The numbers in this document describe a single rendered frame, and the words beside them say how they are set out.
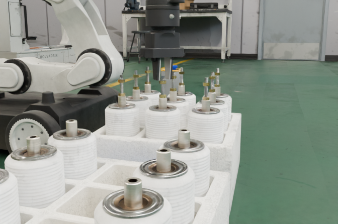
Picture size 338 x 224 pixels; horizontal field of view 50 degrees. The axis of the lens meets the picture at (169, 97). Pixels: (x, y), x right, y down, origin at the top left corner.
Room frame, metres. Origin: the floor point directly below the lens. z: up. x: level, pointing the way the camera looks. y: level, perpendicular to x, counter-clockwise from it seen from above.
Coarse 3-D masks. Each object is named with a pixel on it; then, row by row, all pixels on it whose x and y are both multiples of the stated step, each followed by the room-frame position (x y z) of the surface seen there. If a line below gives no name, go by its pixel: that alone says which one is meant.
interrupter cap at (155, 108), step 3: (153, 105) 0.99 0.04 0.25; (156, 105) 0.99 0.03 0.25; (168, 105) 0.99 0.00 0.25; (171, 105) 0.99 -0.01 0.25; (150, 108) 0.95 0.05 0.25; (153, 108) 0.95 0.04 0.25; (156, 108) 0.96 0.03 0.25; (168, 108) 0.96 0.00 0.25; (171, 108) 0.95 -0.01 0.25; (174, 108) 0.95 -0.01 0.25; (159, 111) 0.93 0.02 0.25; (162, 111) 0.93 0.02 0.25
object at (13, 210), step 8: (0, 184) 0.47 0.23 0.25; (8, 184) 0.48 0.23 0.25; (16, 184) 0.50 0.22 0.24; (0, 192) 0.46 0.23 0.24; (8, 192) 0.47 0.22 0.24; (16, 192) 0.49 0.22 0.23; (0, 200) 0.46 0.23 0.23; (8, 200) 0.47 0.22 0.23; (16, 200) 0.49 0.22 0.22; (0, 208) 0.46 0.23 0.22; (8, 208) 0.47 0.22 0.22; (16, 208) 0.49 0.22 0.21; (0, 216) 0.46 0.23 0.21; (8, 216) 0.47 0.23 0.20; (16, 216) 0.48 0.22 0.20
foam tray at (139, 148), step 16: (144, 128) 1.02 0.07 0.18; (240, 128) 1.20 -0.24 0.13; (112, 144) 0.92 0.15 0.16; (128, 144) 0.91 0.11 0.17; (144, 144) 0.90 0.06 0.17; (160, 144) 0.89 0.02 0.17; (208, 144) 0.87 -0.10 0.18; (224, 144) 0.87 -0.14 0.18; (128, 160) 0.91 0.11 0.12; (144, 160) 0.90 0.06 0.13; (224, 160) 0.85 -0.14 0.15
